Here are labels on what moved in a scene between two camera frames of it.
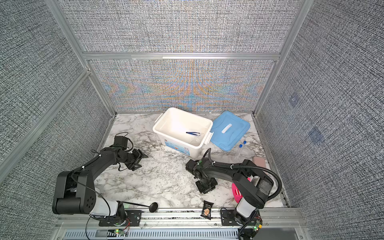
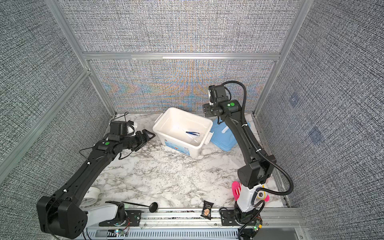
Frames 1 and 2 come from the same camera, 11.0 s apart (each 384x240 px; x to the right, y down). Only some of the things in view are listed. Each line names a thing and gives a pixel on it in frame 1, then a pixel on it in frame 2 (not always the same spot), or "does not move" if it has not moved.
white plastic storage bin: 183,131 does not move
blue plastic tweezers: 192,133 does not move
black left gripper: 139,155 → 143,141
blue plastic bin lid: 228,129 does not move
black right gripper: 212,185 → 207,110
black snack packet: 207,209 does not move
